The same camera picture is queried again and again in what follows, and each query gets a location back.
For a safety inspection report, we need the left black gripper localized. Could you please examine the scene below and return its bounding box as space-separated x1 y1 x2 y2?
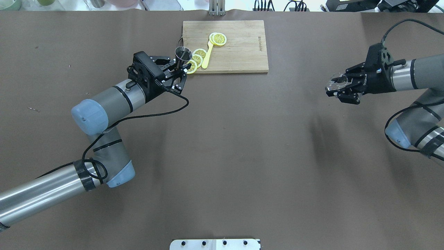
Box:
150 56 191 94

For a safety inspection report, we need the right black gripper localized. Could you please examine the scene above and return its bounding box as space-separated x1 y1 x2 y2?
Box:
326 62 395 105

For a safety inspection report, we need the steel double jigger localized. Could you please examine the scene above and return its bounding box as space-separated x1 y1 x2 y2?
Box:
175 46 193 70

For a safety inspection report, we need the clear glass measuring cup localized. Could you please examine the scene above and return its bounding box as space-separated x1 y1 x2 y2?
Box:
325 73 349 91

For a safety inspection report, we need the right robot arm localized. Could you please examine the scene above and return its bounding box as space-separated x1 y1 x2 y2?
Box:
325 52 443 160

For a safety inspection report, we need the green cup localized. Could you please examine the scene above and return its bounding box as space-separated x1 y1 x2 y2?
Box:
0 0 22 11

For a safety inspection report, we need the lemon slice at board corner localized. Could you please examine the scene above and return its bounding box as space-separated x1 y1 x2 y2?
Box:
187 59 198 74

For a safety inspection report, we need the middle lemon slice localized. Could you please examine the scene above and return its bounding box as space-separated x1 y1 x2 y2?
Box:
189 54 204 68

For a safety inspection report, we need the lemon slice nearest knife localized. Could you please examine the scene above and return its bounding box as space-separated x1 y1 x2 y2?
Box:
193 48 207 59

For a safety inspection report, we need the bamboo cutting board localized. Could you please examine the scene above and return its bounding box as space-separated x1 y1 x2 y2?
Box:
182 20 268 74

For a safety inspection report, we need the pink bowl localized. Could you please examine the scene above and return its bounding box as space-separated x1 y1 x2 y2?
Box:
105 0 139 8

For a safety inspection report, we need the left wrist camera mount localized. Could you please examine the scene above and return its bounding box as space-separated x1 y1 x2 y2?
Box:
127 51 165 103

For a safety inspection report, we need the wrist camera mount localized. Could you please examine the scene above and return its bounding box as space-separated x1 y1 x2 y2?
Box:
363 43 407 73
127 51 165 103

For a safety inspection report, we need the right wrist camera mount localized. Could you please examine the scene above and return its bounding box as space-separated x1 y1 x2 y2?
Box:
363 43 407 73

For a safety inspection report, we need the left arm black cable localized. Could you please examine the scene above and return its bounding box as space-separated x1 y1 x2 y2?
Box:
35 87 190 185

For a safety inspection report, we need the lemon slice on knife handle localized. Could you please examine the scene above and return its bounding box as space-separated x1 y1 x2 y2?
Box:
209 33 227 46

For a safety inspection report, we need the aluminium frame post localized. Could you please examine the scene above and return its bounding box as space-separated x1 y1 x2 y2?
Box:
209 0 226 16

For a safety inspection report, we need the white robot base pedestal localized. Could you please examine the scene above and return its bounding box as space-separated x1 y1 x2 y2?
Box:
169 239 262 250

